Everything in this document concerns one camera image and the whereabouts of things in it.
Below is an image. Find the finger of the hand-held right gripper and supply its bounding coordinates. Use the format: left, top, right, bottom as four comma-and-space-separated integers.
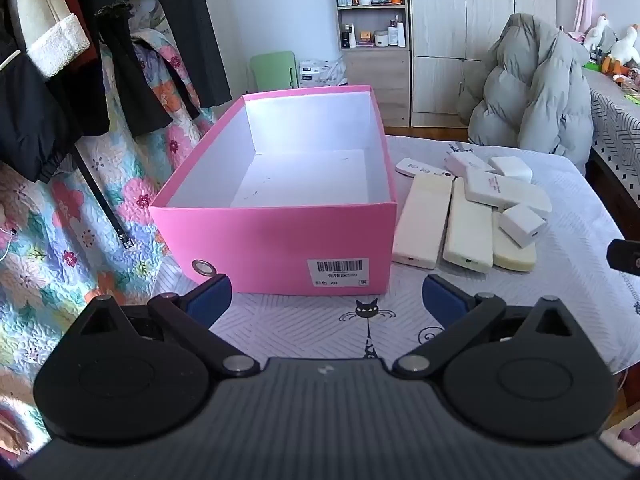
606, 239, 640, 277

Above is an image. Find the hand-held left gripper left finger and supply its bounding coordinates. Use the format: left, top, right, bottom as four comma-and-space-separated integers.
75, 273, 261, 380

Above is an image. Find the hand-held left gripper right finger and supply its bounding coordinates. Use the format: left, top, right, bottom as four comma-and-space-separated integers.
391, 274, 576, 381

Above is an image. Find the cream air conditioner remote control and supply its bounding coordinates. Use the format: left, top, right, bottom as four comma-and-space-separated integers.
492, 210, 539, 274
391, 172, 455, 270
441, 176, 496, 275

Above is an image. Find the pink cardboard box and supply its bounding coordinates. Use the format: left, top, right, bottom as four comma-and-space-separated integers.
149, 85, 399, 297

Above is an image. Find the white charger plug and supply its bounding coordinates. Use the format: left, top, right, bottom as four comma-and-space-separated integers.
445, 151, 496, 176
488, 155, 534, 184

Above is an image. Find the white cube charger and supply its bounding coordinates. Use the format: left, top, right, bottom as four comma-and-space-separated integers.
499, 203, 547, 250

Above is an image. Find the white flat power adapter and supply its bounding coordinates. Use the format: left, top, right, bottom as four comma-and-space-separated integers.
502, 182, 553, 219

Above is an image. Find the white power bank pink print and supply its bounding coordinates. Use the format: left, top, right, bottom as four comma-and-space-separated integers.
463, 168, 521, 209

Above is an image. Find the small white remote control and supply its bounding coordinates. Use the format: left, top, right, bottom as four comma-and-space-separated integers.
395, 158, 454, 179

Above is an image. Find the black belt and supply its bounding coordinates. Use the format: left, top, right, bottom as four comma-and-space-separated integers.
74, 149, 136, 251

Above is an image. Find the floral quilt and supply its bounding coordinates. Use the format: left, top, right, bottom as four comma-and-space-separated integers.
0, 27, 219, 457

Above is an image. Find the grey puffer jacket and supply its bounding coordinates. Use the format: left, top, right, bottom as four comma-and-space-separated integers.
455, 12, 594, 164

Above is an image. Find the white goose plush toy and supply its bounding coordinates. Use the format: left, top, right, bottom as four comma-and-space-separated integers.
583, 13, 619, 59
605, 24, 640, 69

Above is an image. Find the black ruffled garment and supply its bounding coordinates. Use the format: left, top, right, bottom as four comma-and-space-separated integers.
94, 4, 174, 139

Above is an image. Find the green folding table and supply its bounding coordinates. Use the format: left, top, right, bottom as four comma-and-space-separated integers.
248, 50, 304, 95

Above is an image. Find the wooden shelf cabinet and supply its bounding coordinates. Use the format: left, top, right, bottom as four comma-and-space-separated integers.
331, 0, 412, 129

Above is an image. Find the light wooden wardrobe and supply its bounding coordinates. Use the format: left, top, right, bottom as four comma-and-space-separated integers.
405, 0, 559, 129

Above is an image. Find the black hanging coat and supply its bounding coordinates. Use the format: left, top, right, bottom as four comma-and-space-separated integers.
0, 0, 112, 184

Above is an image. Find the dark grey hanging garment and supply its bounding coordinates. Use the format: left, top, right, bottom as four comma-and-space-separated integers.
149, 0, 234, 109

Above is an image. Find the cream fleece cuffed coat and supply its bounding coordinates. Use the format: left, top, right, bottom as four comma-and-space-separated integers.
0, 0, 92, 79

